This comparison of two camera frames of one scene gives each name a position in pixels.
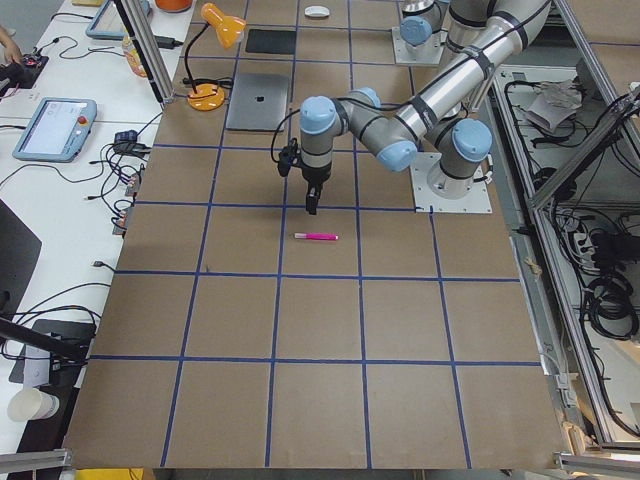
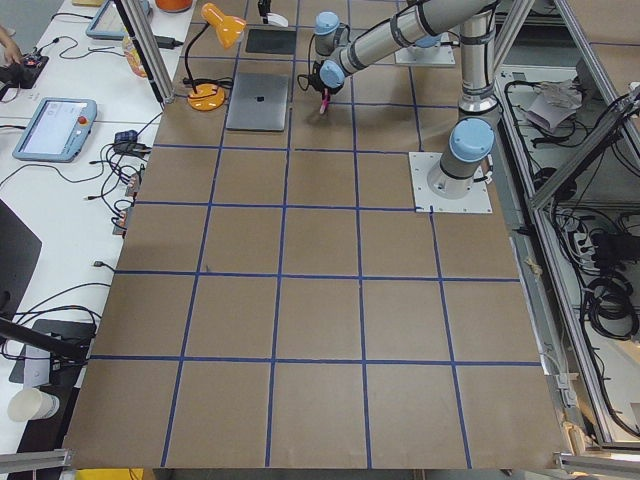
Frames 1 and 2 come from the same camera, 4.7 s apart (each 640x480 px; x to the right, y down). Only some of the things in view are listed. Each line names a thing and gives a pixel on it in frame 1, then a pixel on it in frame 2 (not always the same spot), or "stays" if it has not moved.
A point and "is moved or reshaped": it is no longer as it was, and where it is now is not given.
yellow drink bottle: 133,57 stays
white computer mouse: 317,11 -> 277,19
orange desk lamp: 208,94 stays
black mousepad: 271,41 stays
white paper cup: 32,404 stays
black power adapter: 167,42 stays
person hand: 11,51 stays
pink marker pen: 316,236 is moved or reshaped
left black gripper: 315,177 -> 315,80
